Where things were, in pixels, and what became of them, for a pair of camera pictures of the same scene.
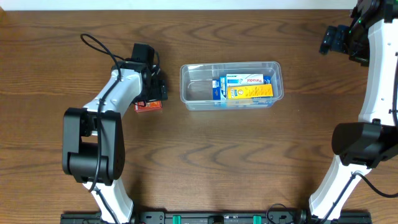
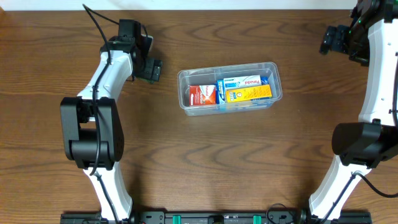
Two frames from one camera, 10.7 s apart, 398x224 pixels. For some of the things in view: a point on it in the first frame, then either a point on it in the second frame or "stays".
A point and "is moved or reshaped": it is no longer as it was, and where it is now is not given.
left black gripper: x=161 y=92 → x=153 y=68
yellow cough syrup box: x=250 y=91 stays
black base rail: x=217 y=217 stays
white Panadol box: x=239 y=79 is moved or reshaped
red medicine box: x=150 y=106 → x=203 y=94
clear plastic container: x=231 y=85 stays
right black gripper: x=333 y=38 stays
